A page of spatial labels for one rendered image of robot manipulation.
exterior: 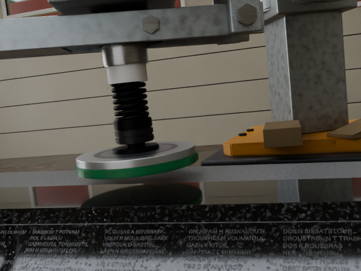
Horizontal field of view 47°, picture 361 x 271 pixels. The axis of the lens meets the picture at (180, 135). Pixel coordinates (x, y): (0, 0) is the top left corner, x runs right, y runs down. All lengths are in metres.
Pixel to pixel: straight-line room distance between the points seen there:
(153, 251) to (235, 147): 0.77
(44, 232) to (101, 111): 6.93
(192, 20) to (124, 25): 0.11
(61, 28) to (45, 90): 7.39
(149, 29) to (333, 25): 0.85
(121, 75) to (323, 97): 0.83
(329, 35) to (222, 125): 5.56
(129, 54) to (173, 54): 6.34
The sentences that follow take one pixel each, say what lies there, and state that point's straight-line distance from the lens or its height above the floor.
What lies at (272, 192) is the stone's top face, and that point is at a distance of 0.60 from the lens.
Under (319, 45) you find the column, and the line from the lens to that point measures 1.40.
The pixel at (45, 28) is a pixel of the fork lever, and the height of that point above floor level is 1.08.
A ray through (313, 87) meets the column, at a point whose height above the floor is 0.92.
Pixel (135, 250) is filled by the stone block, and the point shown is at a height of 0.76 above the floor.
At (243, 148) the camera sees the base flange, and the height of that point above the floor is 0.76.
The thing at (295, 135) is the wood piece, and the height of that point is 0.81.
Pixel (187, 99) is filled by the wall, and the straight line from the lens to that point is 6.98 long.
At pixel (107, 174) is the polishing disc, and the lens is 0.66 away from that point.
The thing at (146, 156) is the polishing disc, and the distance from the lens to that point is 0.66.
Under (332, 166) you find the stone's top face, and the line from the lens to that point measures 0.75.
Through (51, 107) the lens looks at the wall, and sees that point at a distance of 8.05.
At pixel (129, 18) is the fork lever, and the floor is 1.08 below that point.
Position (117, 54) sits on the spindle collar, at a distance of 0.71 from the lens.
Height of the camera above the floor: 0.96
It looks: 6 degrees down
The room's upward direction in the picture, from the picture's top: 6 degrees counter-clockwise
